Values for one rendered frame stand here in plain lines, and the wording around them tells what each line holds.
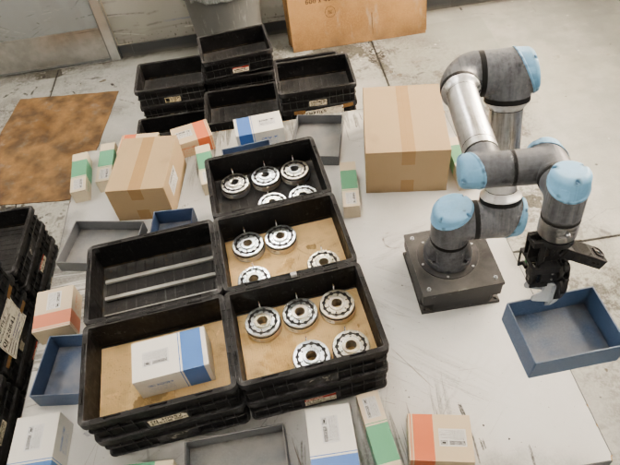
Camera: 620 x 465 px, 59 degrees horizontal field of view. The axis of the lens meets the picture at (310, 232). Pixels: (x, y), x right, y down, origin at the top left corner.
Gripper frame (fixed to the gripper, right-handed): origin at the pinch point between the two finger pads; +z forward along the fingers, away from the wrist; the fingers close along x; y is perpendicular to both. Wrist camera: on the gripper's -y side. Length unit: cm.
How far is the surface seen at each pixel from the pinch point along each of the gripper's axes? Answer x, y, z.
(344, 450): 11, 50, 35
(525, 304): 0.6, 5.5, 0.0
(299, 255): -50, 56, 23
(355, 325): -22, 42, 27
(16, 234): -127, 188, 58
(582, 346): 9.1, -4.9, 6.6
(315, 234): -57, 49, 22
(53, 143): -248, 213, 79
